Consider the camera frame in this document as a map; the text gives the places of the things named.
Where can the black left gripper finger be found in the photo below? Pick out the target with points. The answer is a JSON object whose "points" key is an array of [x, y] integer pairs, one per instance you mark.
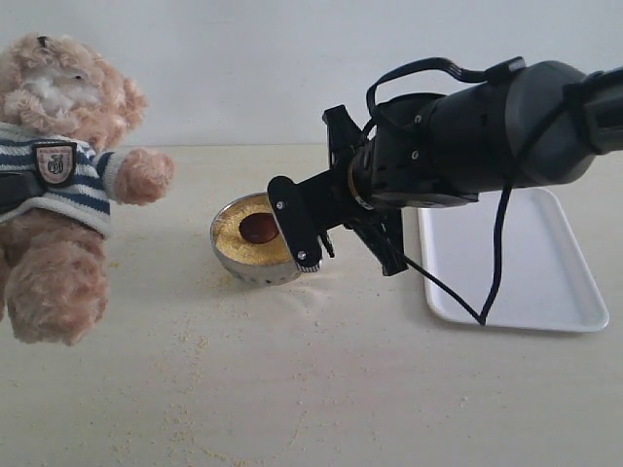
{"points": [[17, 188]]}

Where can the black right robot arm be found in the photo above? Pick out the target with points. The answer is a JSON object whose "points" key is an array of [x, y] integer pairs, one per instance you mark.
{"points": [[513, 124]]}

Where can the steel bowl of yellow millet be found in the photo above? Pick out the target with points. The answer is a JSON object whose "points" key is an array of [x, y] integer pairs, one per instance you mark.
{"points": [[259, 265]]}

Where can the white rectangular plastic tray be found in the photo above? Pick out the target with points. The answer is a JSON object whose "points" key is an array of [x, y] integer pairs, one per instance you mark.
{"points": [[546, 283]]}

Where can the dark red wooden spoon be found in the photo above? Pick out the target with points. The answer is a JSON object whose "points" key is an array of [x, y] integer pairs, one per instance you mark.
{"points": [[258, 228]]}

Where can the beige teddy bear striped sweater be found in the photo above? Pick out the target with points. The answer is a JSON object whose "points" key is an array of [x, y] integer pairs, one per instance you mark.
{"points": [[64, 111]]}

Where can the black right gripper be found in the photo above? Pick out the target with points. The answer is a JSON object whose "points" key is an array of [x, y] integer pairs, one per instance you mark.
{"points": [[421, 150]]}

